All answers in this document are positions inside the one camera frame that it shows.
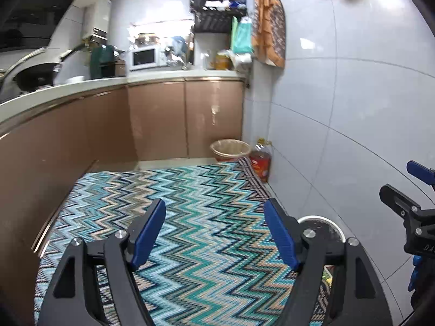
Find black range hood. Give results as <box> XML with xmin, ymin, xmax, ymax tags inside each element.
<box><xmin>0</xmin><ymin>0</ymin><xmax>96</xmax><ymax>53</ymax></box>

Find green cutting board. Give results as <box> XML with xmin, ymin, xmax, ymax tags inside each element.
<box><xmin>231</xmin><ymin>17</ymin><xmax>239</xmax><ymax>54</ymax></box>

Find green countertop appliance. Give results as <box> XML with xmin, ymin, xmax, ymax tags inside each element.
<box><xmin>90</xmin><ymin>44</ymin><xmax>118</xmax><ymax>79</ymax></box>

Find white microwave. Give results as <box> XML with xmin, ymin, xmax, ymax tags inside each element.
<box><xmin>129</xmin><ymin>46</ymin><xmax>161</xmax><ymax>71</ymax></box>

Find zigzag patterned floor mat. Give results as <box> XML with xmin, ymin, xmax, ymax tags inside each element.
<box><xmin>34</xmin><ymin>158</ymin><xmax>331</xmax><ymax>326</ymax></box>

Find white bag on counter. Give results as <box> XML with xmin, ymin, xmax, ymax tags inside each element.
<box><xmin>231</xmin><ymin>52</ymin><xmax>254</xmax><ymax>72</ymax></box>

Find large cooking oil bottle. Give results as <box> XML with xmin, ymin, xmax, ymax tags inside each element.
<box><xmin>249</xmin><ymin>138</ymin><xmax>273</xmax><ymax>183</ymax></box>

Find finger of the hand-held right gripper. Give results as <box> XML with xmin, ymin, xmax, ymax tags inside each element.
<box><xmin>380</xmin><ymin>184</ymin><xmax>435</xmax><ymax>255</ymax></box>
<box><xmin>407</xmin><ymin>160</ymin><xmax>435</xmax><ymax>187</ymax></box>

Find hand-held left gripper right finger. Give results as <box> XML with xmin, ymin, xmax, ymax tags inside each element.
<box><xmin>263</xmin><ymin>198</ymin><xmax>393</xmax><ymax>326</ymax></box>

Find black wok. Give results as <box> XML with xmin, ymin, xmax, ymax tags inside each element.
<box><xmin>13</xmin><ymin>43</ymin><xmax>86</xmax><ymax>93</ymax></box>

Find white water heater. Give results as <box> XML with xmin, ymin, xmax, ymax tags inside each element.
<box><xmin>81</xmin><ymin>0</ymin><xmax>111</xmax><ymax>42</ymax></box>

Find beige bin with liner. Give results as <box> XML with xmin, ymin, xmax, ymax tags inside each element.
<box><xmin>210</xmin><ymin>139</ymin><xmax>251</xmax><ymax>163</ymax></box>

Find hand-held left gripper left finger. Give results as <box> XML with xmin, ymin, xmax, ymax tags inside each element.
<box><xmin>37</xmin><ymin>198</ymin><xmax>167</xmax><ymax>326</ymax></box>

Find black wall rack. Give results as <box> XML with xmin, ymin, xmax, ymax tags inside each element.
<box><xmin>190</xmin><ymin>0</ymin><xmax>247</xmax><ymax>35</ymax></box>

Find orange floral apron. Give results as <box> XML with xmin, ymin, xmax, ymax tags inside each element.
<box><xmin>251</xmin><ymin>0</ymin><xmax>286</xmax><ymax>69</ymax></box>

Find white bin with black liner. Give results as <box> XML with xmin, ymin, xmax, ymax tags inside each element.
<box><xmin>297</xmin><ymin>215</ymin><xmax>346</xmax><ymax>286</ymax></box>

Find blue plastic bag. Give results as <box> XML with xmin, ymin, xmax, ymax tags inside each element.
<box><xmin>169</xmin><ymin>36</ymin><xmax>188</xmax><ymax>59</ymax></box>

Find person's right hand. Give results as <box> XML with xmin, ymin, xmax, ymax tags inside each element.
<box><xmin>408</xmin><ymin>255</ymin><xmax>424</xmax><ymax>293</ymax></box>

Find teal plastic bag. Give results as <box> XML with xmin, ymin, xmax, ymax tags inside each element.
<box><xmin>236</xmin><ymin>17</ymin><xmax>254</xmax><ymax>55</ymax></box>

